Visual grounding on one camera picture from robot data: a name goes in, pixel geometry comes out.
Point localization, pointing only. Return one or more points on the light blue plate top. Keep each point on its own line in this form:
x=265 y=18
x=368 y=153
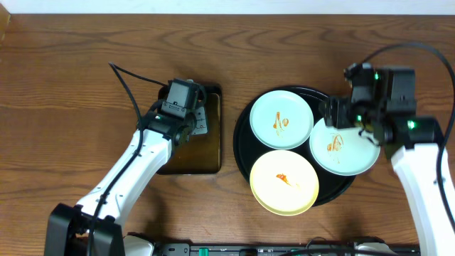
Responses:
x=281 y=119

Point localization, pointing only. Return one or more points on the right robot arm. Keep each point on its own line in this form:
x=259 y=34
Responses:
x=414 y=145

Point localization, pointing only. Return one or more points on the yellow plate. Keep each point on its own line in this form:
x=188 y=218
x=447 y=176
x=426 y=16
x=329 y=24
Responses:
x=284 y=183

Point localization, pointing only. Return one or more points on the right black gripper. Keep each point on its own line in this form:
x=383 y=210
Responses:
x=337 y=113

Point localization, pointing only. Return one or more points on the round black tray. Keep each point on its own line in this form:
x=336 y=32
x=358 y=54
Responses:
x=247 y=148

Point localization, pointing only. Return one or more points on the light blue plate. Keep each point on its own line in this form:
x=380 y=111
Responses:
x=345 y=152
x=281 y=119

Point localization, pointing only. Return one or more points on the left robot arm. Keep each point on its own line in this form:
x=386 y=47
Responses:
x=94 y=226

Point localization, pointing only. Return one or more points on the black rectangular water tray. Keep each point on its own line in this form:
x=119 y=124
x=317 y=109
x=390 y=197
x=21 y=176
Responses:
x=202 y=154

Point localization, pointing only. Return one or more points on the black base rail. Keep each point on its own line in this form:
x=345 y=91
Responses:
x=176 y=249

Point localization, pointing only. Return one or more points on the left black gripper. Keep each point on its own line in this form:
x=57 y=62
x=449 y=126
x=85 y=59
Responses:
x=195 y=110

